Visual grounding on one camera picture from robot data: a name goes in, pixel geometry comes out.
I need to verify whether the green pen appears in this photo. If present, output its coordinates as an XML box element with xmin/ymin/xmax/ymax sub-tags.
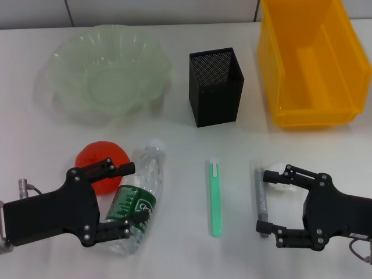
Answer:
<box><xmin>205</xmin><ymin>158</ymin><xmax>224</xmax><ymax>238</ymax></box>

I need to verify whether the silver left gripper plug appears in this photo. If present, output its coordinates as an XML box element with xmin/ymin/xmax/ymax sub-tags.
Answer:
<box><xmin>18</xmin><ymin>178</ymin><xmax>28</xmax><ymax>200</ymax></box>

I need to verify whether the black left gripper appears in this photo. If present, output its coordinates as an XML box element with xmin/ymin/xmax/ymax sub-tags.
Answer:
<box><xmin>2</xmin><ymin>158</ymin><xmax>136</xmax><ymax>248</ymax></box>

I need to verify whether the grey marker pen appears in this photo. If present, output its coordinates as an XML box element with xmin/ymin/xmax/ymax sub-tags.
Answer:
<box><xmin>251</xmin><ymin>158</ymin><xmax>270</xmax><ymax>239</ymax></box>

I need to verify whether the yellow plastic bin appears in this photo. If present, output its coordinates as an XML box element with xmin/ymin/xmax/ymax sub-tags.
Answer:
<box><xmin>257</xmin><ymin>0</ymin><xmax>372</xmax><ymax>130</ymax></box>

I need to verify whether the black mesh pen holder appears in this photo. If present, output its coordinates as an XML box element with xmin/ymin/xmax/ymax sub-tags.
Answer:
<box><xmin>188</xmin><ymin>47</ymin><xmax>245</xmax><ymax>128</ymax></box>

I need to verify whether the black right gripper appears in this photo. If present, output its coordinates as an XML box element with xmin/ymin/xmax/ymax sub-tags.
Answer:
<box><xmin>255</xmin><ymin>164</ymin><xmax>372</xmax><ymax>251</ymax></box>

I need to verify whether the grey right gripper cable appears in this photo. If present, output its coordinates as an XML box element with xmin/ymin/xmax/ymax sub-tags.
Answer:
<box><xmin>348</xmin><ymin>238</ymin><xmax>367</xmax><ymax>261</ymax></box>

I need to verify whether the white paper ball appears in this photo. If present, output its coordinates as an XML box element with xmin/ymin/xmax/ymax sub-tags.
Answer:
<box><xmin>268</xmin><ymin>163</ymin><xmax>296</xmax><ymax>191</ymax></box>

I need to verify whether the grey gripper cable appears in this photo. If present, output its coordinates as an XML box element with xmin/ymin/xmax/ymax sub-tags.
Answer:
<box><xmin>27</xmin><ymin>184</ymin><xmax>45</xmax><ymax>196</ymax></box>
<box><xmin>348</xmin><ymin>238</ymin><xmax>367</xmax><ymax>261</ymax></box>

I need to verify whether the clear green-label water bottle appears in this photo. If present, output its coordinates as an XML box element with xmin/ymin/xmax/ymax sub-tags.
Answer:
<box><xmin>100</xmin><ymin>138</ymin><xmax>168</xmax><ymax>258</ymax></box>

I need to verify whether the pale green glass fruit plate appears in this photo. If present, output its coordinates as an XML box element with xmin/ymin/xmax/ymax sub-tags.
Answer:
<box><xmin>36</xmin><ymin>24</ymin><xmax>174</xmax><ymax>126</ymax></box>

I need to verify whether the red-orange toy orange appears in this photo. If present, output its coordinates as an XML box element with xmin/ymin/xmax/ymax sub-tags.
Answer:
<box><xmin>74</xmin><ymin>140</ymin><xmax>131</xmax><ymax>195</ymax></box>

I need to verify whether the grey left gripper cable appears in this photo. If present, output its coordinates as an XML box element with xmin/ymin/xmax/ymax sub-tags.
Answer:
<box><xmin>27</xmin><ymin>184</ymin><xmax>45</xmax><ymax>196</ymax></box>

